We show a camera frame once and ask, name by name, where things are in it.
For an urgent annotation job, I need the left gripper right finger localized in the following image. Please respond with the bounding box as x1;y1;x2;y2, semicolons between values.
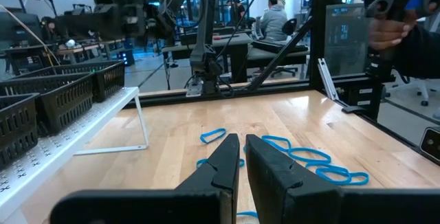
246;134;440;224

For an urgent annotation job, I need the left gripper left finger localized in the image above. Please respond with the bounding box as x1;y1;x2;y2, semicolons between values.
49;133;241;224

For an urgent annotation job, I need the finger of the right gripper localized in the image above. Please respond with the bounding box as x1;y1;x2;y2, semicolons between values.
43;9;83;41

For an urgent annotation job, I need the wooden desk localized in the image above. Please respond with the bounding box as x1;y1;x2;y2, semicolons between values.
3;38;125;76

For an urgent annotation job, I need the white office chair base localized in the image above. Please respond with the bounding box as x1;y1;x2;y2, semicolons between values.
384;78;430;107

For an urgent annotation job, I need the black office chair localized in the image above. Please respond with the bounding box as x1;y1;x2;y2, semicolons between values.
270;17;300;79

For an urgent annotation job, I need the black monitor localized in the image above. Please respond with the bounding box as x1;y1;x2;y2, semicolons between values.
0;10;45;62

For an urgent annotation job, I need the black box with white labels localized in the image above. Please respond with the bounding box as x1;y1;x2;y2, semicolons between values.
338;78;384;122

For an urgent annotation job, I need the white perforated metal shelf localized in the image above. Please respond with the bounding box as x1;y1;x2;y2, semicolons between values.
0;86;151;224

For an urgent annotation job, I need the black keyboard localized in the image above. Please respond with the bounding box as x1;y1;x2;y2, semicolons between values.
252;40;309;54

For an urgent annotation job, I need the grey partition panel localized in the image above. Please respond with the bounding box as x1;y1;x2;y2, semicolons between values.
324;3;371;77

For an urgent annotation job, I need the person's hand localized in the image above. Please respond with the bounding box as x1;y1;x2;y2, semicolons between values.
367;9;419;52

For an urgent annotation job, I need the yellow cable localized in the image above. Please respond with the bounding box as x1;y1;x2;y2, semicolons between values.
0;3;62;67

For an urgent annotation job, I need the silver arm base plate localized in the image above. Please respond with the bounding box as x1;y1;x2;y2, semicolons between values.
185;78;204;98

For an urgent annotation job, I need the silver metal bracket strip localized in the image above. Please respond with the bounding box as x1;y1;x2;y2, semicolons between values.
316;58;340;102

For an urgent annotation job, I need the small silver-rimmed camera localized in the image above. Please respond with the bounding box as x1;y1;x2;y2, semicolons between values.
419;126;440;157

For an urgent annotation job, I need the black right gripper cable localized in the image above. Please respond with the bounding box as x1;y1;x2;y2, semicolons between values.
215;0;270;60

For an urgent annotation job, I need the black aluminium table frame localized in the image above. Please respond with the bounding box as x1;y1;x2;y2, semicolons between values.
123;0;440;165

